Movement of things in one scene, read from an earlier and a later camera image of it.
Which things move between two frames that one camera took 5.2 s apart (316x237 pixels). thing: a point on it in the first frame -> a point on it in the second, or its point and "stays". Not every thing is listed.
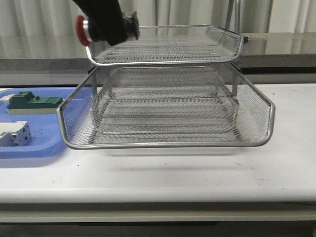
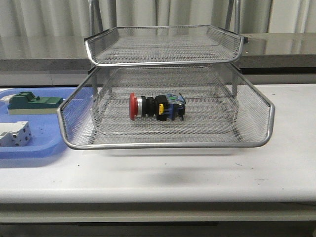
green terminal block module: x=25 y=102 stays
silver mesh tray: x=166 y=107 stays
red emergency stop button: x=82 y=29 -> x=171 y=106
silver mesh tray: x=171 y=44 stays
